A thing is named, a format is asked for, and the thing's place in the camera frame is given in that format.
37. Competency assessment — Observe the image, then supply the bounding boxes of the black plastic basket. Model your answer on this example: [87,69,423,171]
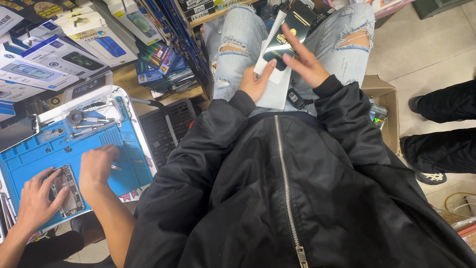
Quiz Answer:
[139,99,198,168]

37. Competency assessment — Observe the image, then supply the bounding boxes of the yellow cable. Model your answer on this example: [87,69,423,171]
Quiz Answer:
[444,192,476,213]

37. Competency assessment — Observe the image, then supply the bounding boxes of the opened smartphone body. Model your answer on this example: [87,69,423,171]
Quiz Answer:
[48,165,85,218]

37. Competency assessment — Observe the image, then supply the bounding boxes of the person's right hand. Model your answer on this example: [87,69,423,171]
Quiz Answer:
[281,23,331,89]

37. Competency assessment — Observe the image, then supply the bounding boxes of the stack of black labelled boxes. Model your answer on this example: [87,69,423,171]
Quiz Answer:
[178,0,217,22]

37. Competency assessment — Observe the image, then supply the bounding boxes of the person's left hand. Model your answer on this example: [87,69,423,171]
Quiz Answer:
[239,59,277,103]

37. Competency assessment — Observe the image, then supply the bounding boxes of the black screen protector packet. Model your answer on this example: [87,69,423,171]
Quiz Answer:
[262,0,317,71]

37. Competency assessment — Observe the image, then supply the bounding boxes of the brown cardboard box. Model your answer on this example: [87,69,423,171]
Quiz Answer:
[361,74,400,155]

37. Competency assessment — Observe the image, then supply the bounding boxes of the grey metal handle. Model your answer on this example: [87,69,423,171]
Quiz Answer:
[130,98,179,147]

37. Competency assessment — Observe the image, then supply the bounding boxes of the white plastic sheet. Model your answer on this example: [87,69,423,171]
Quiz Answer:
[257,69,293,111]

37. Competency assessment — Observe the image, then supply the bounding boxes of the black key fob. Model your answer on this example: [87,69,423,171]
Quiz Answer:
[286,89,315,110]

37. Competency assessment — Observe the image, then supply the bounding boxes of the pink box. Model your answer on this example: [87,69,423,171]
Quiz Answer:
[372,0,415,20]

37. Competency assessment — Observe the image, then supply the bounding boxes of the black zip jacket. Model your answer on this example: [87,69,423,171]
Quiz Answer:
[124,74,476,268]

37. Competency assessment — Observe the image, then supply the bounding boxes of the woven basket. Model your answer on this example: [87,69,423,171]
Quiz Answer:
[439,210,476,254]

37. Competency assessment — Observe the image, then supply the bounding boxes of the stack of silver phone frames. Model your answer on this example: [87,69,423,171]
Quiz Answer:
[0,194,18,242]

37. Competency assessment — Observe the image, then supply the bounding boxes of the rack of hanging blue packets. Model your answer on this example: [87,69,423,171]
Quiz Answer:
[139,0,212,80]

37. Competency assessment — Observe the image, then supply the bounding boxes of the dark green mat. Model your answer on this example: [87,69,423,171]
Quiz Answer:
[413,0,475,20]

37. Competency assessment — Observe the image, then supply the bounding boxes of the blue silicone repair mat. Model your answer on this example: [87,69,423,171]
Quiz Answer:
[0,96,154,231]

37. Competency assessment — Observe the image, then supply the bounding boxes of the detached phone screen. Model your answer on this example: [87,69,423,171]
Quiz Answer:
[0,115,40,152]

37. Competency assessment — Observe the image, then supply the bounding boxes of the shiny holographic packets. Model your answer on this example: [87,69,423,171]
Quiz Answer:
[369,99,389,129]

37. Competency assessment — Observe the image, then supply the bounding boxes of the clear plastic tool box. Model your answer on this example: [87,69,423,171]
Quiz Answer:
[60,71,123,137]

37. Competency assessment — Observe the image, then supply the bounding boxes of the pile of white protector boxes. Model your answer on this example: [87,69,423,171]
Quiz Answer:
[0,0,164,123]

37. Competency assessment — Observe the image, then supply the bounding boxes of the light blue ripped jeans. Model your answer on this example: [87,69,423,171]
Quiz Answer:
[213,3,375,118]

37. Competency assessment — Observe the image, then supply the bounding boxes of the stack of blue packets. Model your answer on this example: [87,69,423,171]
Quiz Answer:
[135,41,199,99]

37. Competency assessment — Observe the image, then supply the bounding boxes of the white paper envelope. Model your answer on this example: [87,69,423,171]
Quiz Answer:
[254,9,288,84]

